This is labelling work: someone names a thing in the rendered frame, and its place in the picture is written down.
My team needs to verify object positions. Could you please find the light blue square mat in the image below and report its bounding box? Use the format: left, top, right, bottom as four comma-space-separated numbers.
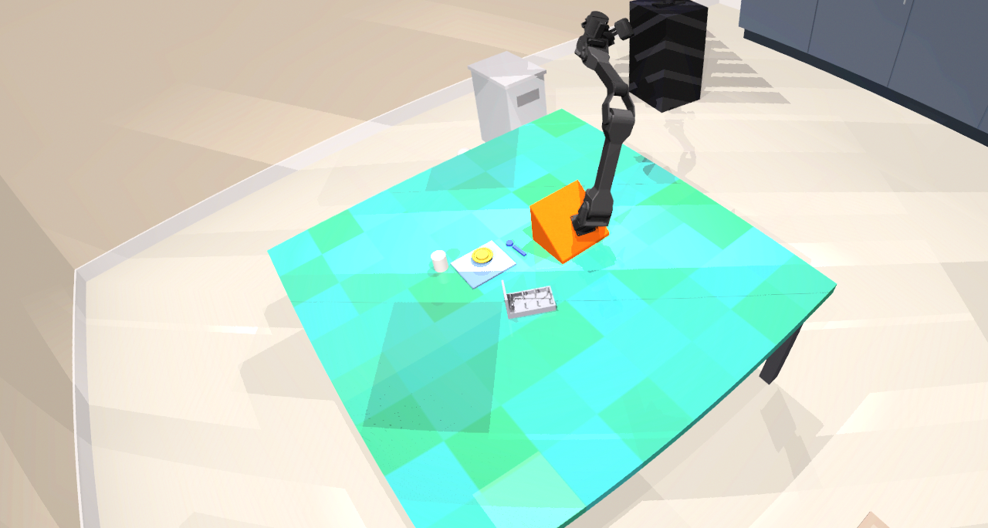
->
450, 241, 516, 289

